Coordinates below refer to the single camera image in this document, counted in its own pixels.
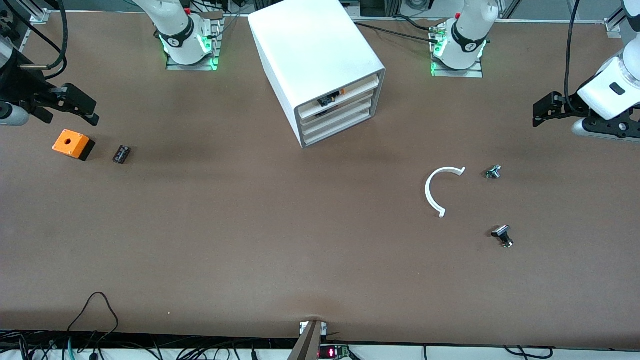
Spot white plastic drawer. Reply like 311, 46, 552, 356
300, 92, 376, 130
301, 102, 374, 138
302, 111, 373, 147
298, 75, 378, 121

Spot orange capped push button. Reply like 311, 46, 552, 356
318, 88, 348, 109

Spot white drawer cabinet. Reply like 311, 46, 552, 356
248, 0, 387, 149

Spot orange box with hole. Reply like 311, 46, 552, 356
52, 129, 96, 162

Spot black metal bolt piece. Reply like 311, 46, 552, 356
490, 225, 515, 249

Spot red LED display device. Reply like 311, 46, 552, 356
318, 344, 352, 360

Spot aluminium frame rail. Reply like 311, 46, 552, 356
15, 0, 51, 24
604, 15, 627, 38

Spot white open plastic ring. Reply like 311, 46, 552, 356
425, 166, 467, 219

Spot black cable on table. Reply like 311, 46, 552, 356
354, 22, 443, 45

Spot thin black looped cable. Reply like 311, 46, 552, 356
66, 292, 120, 346

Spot tangled black cables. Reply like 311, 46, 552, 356
0, 330, 296, 360

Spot black curved cable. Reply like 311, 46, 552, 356
502, 345, 555, 360

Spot brown camera mount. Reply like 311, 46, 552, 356
286, 320, 328, 360

